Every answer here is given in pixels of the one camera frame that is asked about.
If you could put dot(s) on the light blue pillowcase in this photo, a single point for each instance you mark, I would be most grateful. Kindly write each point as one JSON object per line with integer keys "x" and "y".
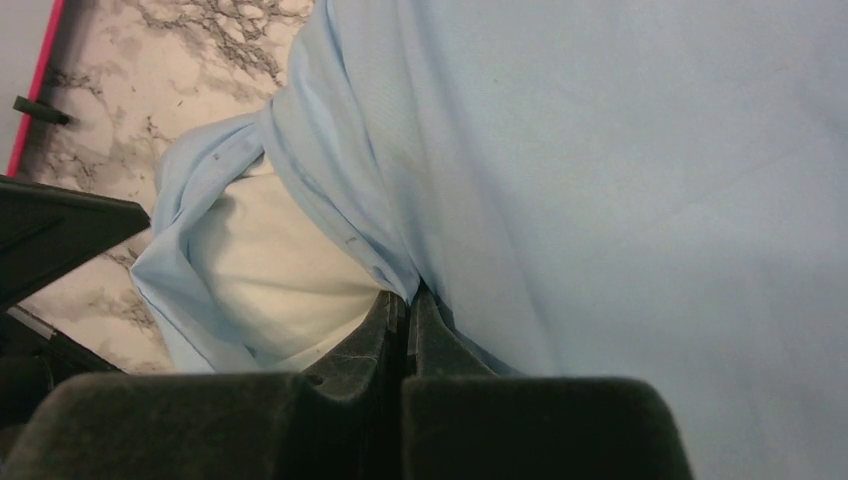
{"x": 648, "y": 190}

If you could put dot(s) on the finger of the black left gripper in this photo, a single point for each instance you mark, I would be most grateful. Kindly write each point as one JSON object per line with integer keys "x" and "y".
{"x": 35, "y": 359}
{"x": 47, "y": 231}

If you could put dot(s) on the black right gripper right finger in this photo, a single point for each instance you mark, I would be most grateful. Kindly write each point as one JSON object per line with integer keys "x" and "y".
{"x": 461, "y": 420}

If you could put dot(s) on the pink framed whiteboard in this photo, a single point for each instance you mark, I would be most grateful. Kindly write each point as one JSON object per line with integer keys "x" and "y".
{"x": 28, "y": 30}

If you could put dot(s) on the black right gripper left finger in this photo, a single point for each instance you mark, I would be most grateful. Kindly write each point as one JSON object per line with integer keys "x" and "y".
{"x": 326, "y": 422}

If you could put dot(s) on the white pillow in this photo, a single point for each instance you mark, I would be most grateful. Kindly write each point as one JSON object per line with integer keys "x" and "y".
{"x": 290, "y": 292}

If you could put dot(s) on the black whiteboard clip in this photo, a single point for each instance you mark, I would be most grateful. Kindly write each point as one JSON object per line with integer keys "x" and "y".
{"x": 40, "y": 111}

